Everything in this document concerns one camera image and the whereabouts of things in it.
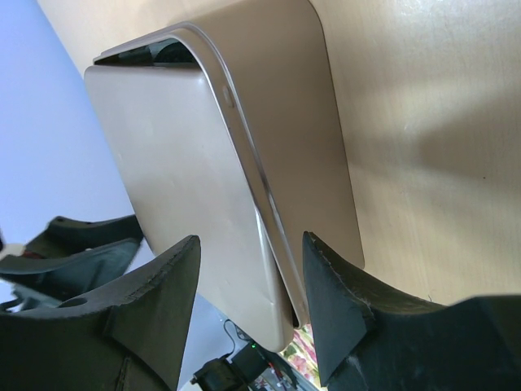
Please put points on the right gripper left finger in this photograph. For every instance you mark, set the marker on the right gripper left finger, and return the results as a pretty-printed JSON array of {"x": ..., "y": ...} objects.
[{"x": 129, "y": 334}]

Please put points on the floral serving tray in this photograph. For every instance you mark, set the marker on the floral serving tray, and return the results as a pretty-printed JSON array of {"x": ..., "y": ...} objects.
[{"x": 300, "y": 353}]

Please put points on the brown tin lid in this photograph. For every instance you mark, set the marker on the brown tin lid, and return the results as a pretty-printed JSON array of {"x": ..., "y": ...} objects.
[{"x": 183, "y": 177}]

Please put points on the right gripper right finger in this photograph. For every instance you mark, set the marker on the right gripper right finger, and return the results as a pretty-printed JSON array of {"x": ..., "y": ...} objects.
[{"x": 369, "y": 335}]

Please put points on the brown cookie tin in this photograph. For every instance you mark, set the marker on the brown cookie tin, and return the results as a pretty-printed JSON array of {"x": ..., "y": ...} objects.
[{"x": 268, "y": 67}]

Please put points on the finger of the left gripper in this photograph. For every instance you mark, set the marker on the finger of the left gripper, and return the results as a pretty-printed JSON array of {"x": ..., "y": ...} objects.
[
  {"x": 49, "y": 282},
  {"x": 64, "y": 237}
]

